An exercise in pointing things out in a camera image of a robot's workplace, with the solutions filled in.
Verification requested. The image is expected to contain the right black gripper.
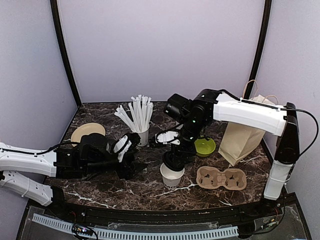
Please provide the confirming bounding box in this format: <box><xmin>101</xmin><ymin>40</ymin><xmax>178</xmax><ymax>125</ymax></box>
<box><xmin>170</xmin><ymin>117</ymin><xmax>207</xmax><ymax>168</ymax></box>

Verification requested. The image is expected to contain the brown paper bag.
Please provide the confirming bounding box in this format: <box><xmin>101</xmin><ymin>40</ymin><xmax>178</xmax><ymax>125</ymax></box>
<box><xmin>218</xmin><ymin>79</ymin><xmax>279</xmax><ymax>167</ymax></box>

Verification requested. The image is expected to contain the cardboard two-cup carrier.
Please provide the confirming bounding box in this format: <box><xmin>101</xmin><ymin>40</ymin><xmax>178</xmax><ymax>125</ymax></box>
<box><xmin>196</xmin><ymin>166</ymin><xmax>247</xmax><ymax>191</ymax></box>

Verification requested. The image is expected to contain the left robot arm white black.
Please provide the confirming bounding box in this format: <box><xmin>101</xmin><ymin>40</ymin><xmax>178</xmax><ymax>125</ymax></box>
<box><xmin>0</xmin><ymin>138</ymin><xmax>138</xmax><ymax>218</ymax></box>

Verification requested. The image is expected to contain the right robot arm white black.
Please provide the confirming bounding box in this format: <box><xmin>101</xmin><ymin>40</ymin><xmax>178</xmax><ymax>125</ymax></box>
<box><xmin>155</xmin><ymin>89</ymin><xmax>303</xmax><ymax>217</ymax></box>

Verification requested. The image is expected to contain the green bowl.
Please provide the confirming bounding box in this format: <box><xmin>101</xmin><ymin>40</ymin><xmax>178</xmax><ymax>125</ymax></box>
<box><xmin>194</xmin><ymin>138</ymin><xmax>216</xmax><ymax>157</ymax></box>

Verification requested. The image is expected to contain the white cup holding straws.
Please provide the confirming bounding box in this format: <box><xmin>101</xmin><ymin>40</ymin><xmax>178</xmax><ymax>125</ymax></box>
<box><xmin>137</xmin><ymin>124</ymin><xmax>150</xmax><ymax>147</ymax></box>

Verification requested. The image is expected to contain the bundle of wrapped white straws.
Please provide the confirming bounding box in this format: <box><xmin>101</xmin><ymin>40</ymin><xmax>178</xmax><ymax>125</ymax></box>
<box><xmin>114</xmin><ymin>94</ymin><xmax>154</xmax><ymax>133</ymax></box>

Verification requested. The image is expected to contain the beige paper plate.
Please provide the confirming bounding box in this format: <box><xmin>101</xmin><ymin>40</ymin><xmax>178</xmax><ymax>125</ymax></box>
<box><xmin>71</xmin><ymin>122</ymin><xmax>106</xmax><ymax>147</ymax></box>

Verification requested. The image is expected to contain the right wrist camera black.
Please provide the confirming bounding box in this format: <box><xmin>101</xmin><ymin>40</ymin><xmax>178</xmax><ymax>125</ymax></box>
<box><xmin>163</xmin><ymin>93</ymin><xmax>192</xmax><ymax>123</ymax></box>

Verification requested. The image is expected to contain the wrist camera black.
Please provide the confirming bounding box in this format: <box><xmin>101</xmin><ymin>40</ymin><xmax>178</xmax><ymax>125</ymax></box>
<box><xmin>78</xmin><ymin>133</ymin><xmax>109</xmax><ymax>163</ymax></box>
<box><xmin>163</xmin><ymin>93</ymin><xmax>192</xmax><ymax>123</ymax></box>

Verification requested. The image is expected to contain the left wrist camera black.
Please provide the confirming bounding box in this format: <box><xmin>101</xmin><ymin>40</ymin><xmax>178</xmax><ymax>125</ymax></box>
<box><xmin>78</xmin><ymin>133</ymin><xmax>109</xmax><ymax>163</ymax></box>

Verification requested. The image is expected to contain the white slotted cable duct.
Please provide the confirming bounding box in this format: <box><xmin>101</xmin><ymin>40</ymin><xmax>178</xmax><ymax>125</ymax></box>
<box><xmin>32</xmin><ymin>213</ymin><xmax>239</xmax><ymax>240</ymax></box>

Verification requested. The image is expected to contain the black front rail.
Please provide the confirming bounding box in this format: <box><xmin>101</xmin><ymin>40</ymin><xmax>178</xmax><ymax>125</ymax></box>
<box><xmin>65</xmin><ymin>202</ymin><xmax>261</xmax><ymax>224</ymax></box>

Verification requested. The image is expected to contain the right black frame post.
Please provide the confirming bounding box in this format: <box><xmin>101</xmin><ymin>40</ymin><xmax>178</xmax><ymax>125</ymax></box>
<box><xmin>244</xmin><ymin>0</ymin><xmax>272</xmax><ymax>99</ymax></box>

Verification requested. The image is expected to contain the black frame post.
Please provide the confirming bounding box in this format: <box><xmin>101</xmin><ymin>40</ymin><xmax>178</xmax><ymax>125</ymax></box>
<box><xmin>244</xmin><ymin>0</ymin><xmax>272</xmax><ymax>99</ymax></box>
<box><xmin>50</xmin><ymin>0</ymin><xmax>82</xmax><ymax>108</ymax></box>

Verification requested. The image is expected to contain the left black frame post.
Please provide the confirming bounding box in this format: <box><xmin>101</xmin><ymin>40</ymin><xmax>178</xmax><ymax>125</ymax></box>
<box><xmin>50</xmin><ymin>0</ymin><xmax>82</xmax><ymax>108</ymax></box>

